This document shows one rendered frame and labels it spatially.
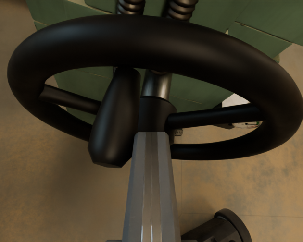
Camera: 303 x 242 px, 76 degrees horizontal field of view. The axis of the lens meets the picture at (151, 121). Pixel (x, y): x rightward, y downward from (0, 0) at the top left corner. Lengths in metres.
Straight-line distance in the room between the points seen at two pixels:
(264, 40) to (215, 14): 0.18
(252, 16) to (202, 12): 0.15
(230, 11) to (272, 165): 1.34
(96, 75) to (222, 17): 0.36
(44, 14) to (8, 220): 0.87
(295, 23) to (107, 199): 0.93
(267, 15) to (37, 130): 1.00
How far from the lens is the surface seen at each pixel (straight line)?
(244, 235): 1.06
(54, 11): 0.40
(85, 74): 0.52
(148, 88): 0.23
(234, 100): 0.57
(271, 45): 0.39
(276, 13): 0.35
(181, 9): 0.18
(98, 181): 1.02
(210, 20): 0.21
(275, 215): 1.46
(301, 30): 0.38
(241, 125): 0.52
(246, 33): 0.36
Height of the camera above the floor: 1.02
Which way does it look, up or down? 66 degrees down
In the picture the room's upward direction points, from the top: 40 degrees clockwise
